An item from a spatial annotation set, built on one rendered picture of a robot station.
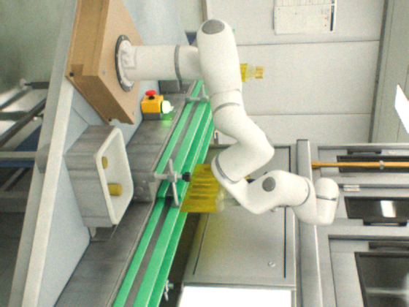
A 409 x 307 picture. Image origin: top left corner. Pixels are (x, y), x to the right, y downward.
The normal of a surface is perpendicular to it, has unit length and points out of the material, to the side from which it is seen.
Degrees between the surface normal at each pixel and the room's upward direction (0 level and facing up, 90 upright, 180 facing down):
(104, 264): 90
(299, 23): 90
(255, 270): 90
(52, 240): 0
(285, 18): 90
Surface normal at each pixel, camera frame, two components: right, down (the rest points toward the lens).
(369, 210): -0.07, -0.84
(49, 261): 0.99, 0.00
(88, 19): -0.13, -0.31
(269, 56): -0.12, 0.54
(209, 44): -0.25, -0.48
